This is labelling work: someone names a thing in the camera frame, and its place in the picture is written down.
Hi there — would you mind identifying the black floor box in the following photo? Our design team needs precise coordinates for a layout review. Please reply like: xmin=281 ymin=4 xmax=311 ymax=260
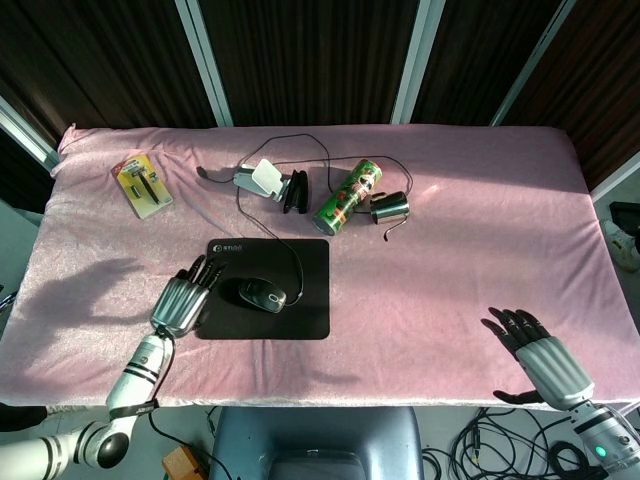
xmin=609 ymin=201 xmax=640 ymax=226

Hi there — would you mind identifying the black square mouse pad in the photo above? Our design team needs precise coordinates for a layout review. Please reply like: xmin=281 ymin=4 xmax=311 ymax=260
xmin=193 ymin=237 xmax=331 ymax=341

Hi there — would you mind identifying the black wired computer mouse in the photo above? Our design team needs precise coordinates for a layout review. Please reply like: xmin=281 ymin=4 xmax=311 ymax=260
xmin=237 ymin=277 xmax=289 ymax=315

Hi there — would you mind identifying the thin black mouse cable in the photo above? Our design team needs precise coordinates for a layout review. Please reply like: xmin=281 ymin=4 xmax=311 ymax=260
xmin=195 ymin=134 xmax=415 ymax=307

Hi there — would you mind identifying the small wooden box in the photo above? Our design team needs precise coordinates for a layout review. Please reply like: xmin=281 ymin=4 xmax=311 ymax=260
xmin=162 ymin=444 xmax=211 ymax=480

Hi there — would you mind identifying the stainless steel cup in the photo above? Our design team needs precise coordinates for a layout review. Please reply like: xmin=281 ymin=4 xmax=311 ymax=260
xmin=369 ymin=190 xmax=412 ymax=227

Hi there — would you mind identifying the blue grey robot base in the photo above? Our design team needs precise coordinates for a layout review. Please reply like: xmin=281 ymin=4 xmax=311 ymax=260
xmin=208 ymin=405 xmax=424 ymax=480

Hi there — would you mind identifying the dark brown curtain panel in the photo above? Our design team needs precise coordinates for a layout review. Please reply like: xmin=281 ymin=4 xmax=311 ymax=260
xmin=197 ymin=0 xmax=421 ymax=126
xmin=412 ymin=0 xmax=569 ymax=126
xmin=0 ymin=0 xmax=221 ymax=146
xmin=504 ymin=0 xmax=640 ymax=191

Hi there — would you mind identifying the yellow razor blister pack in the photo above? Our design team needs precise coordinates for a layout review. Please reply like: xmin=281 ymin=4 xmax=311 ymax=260
xmin=110 ymin=153 xmax=175 ymax=221

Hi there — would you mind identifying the white shoe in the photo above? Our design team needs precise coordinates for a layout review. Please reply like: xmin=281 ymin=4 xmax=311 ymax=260
xmin=602 ymin=219 xmax=640 ymax=274

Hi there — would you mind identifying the white window frame post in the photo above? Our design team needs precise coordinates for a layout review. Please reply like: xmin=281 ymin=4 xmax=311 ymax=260
xmin=0 ymin=94 xmax=61 ymax=166
xmin=589 ymin=149 xmax=640 ymax=201
xmin=492 ymin=0 xmax=576 ymax=126
xmin=174 ymin=0 xmax=234 ymax=126
xmin=389 ymin=0 xmax=446 ymax=126

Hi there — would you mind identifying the black floor cable tangle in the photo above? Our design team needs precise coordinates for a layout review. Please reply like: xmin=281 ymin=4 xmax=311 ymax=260
xmin=422 ymin=407 xmax=601 ymax=480

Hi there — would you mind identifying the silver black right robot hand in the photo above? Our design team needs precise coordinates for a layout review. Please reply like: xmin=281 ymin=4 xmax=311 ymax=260
xmin=479 ymin=306 xmax=597 ymax=413

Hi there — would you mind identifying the black stapler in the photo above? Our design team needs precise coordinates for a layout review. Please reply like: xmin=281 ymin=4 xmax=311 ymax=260
xmin=280 ymin=169 xmax=310 ymax=215

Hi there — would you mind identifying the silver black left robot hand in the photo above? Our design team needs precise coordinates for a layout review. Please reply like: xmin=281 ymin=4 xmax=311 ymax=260
xmin=150 ymin=253 xmax=228 ymax=338

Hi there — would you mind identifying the pink plush table cloth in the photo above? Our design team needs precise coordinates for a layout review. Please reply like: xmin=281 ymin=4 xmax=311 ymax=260
xmin=0 ymin=124 xmax=640 ymax=412

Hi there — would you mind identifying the white and black device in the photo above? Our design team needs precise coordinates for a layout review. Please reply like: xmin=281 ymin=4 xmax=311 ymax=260
xmin=232 ymin=158 xmax=285 ymax=203

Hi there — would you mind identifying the green chips can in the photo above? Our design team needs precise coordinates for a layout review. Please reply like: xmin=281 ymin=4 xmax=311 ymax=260
xmin=312 ymin=158 xmax=385 ymax=236

